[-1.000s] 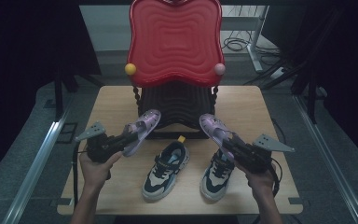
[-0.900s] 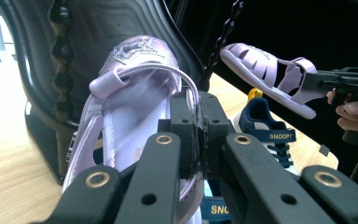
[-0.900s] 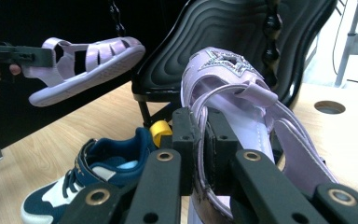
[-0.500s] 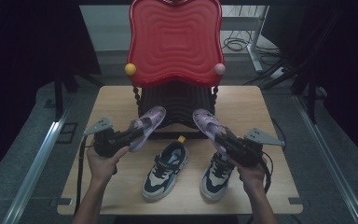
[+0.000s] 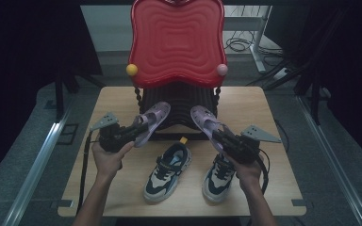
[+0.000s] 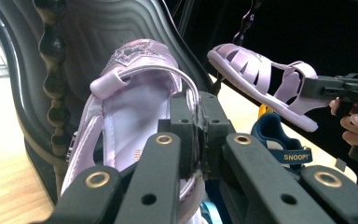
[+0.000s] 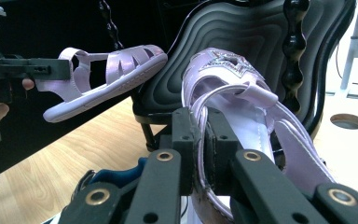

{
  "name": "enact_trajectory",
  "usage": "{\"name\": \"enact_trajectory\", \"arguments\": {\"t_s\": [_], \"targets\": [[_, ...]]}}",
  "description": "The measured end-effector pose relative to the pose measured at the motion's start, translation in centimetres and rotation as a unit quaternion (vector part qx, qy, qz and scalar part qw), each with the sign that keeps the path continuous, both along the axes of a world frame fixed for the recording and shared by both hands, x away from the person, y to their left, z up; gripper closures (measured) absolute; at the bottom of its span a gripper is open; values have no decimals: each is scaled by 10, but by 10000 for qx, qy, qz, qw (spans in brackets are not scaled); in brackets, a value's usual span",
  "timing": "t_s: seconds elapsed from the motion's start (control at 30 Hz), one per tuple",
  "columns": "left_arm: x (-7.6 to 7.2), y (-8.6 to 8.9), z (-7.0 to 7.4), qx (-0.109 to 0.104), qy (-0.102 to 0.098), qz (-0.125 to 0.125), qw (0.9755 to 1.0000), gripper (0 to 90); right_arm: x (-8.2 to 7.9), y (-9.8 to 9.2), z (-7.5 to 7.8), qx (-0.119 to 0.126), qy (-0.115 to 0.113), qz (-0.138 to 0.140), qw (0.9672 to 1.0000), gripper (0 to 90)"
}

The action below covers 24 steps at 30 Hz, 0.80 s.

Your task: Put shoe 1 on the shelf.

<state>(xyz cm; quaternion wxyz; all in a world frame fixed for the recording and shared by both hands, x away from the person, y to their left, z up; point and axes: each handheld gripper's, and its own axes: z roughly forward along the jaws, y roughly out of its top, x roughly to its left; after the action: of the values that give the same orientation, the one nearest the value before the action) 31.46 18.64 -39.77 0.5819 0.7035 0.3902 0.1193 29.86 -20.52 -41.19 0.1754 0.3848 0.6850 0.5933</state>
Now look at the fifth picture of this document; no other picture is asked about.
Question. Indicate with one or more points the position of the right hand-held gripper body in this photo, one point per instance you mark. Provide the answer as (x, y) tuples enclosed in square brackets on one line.
[(246, 150)]

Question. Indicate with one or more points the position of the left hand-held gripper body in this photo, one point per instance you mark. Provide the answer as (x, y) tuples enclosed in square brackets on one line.
[(113, 138)]

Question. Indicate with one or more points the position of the purple sandal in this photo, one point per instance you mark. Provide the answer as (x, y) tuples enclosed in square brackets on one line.
[(202, 117), (157, 114)]

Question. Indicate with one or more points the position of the navy and white sneaker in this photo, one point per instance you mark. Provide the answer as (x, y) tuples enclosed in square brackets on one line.
[(215, 185), (163, 182)]

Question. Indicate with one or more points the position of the red and black shoe rack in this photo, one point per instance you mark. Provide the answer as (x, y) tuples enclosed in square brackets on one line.
[(177, 40)]

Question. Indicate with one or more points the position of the person's right hand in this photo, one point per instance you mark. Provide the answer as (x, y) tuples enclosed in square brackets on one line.
[(248, 175)]

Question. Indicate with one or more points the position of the person's left hand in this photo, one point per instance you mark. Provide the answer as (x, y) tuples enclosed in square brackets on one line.
[(108, 164)]

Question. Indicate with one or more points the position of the white power strip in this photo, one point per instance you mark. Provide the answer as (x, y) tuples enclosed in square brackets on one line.
[(281, 73)]

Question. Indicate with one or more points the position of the black metal stand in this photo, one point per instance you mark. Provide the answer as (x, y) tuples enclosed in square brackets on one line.
[(315, 100)]

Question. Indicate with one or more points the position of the aluminium floor rail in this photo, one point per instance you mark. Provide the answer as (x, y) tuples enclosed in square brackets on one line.
[(333, 163), (37, 169)]

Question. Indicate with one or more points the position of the white metal desk frame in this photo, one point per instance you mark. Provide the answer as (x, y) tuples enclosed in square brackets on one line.
[(259, 47)]

